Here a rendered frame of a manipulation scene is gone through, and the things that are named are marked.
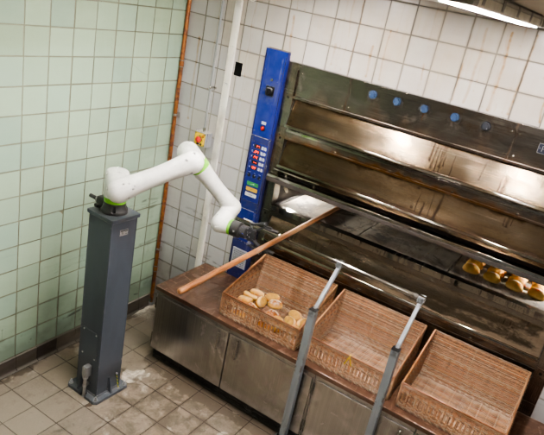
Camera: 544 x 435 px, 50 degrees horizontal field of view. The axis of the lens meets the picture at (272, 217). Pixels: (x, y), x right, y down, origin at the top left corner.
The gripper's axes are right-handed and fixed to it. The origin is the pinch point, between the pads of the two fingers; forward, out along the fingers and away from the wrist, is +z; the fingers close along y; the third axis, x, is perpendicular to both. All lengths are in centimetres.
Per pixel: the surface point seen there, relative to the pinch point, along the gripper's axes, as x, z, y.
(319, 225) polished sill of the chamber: -55, 6, 1
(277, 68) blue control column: -51, -42, -88
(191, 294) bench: -17, -56, 60
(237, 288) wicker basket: -26, -29, 49
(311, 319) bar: 5.5, 33.5, 32.6
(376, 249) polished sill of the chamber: -52, 45, 2
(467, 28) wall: -44, 64, -129
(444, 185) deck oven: -48, 73, -47
